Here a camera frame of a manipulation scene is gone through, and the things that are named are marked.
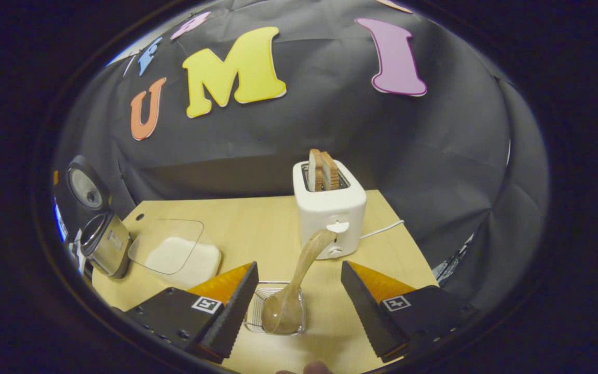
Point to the black backdrop cloth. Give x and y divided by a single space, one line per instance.
330 130

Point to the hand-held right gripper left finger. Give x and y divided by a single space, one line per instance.
234 317

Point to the wooden spoon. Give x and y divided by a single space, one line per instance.
304 265

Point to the black rice cooker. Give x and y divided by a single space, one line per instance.
109 249

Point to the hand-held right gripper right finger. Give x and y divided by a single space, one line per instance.
366 317

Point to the white toaster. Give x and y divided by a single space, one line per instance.
330 208

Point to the computer monitor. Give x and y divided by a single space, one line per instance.
61 223

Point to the clear container of white rice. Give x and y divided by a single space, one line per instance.
185 259

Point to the small white side table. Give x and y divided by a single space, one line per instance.
77 252

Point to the clear chopstick holder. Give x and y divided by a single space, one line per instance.
256 297

